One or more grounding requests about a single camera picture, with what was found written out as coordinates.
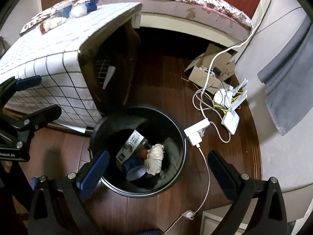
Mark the bed with floral bedding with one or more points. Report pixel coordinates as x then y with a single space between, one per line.
216 15

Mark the white tissue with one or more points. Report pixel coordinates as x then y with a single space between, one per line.
154 159

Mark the white checkered tablecloth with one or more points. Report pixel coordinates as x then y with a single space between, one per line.
54 56

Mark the dark blue crumpled cloth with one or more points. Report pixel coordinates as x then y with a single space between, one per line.
91 6

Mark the white wifi router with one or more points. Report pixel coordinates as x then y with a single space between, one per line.
228 97

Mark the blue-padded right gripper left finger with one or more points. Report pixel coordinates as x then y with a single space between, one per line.
57 206

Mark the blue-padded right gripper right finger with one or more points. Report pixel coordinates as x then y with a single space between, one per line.
269 215

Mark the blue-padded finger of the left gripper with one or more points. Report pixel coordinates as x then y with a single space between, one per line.
13 85

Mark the white modem box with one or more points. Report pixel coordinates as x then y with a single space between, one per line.
230 121

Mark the black round trash bin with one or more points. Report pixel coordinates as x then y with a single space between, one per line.
147 150

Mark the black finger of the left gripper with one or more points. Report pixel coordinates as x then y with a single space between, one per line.
28 125

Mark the white power strip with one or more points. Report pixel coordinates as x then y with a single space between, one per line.
195 132

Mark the grey hanging cloth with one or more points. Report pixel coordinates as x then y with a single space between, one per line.
288 80

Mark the red white carton box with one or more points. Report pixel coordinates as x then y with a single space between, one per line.
51 24

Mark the clear plastic bag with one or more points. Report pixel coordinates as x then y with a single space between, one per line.
78 11

